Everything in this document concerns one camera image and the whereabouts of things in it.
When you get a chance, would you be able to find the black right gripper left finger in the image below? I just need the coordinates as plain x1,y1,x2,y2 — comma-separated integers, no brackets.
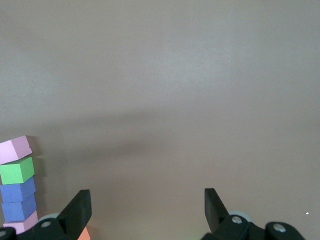
0,189,93,240

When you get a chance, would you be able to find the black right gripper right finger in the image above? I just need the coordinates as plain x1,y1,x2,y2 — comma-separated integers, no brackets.
201,187,307,240

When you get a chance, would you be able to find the pink foam cube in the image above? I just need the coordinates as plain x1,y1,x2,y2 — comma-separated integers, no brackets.
2,209,39,235
0,135,33,165

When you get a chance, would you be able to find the purple foam cube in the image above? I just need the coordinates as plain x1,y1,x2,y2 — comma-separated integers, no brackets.
0,176,37,203
1,193,37,223

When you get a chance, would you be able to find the green foam cube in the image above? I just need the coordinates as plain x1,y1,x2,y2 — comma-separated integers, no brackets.
0,156,35,185

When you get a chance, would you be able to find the orange foam cube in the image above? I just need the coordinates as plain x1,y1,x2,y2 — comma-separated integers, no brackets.
77,226,91,240

